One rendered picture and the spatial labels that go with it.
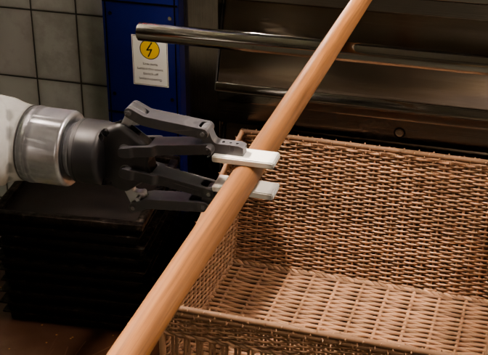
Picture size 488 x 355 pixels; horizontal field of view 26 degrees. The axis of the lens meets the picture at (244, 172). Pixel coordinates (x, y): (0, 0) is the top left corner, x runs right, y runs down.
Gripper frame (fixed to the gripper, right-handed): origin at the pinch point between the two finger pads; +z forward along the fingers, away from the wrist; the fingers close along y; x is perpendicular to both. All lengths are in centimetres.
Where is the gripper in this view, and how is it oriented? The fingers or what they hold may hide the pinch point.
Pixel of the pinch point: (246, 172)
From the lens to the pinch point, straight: 116.9
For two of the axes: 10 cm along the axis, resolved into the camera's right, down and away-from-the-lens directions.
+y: 0.0, 8.9, 4.5
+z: 9.6, 1.3, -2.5
